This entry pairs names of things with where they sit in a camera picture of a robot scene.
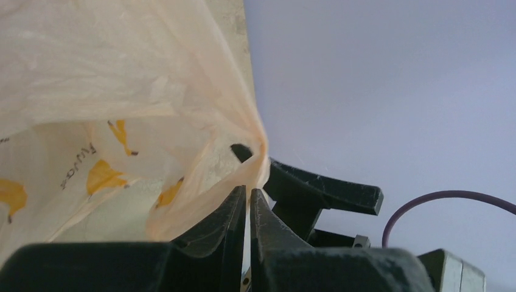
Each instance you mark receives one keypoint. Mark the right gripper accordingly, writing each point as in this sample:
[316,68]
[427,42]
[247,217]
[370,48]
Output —
[300,197]

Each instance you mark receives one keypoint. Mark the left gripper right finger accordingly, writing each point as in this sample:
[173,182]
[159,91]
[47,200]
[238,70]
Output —
[282,261]

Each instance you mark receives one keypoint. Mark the orange banana print plastic bag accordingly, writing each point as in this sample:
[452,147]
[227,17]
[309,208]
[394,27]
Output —
[123,120]

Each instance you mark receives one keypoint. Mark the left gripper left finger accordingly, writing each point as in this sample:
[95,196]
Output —
[208,257]

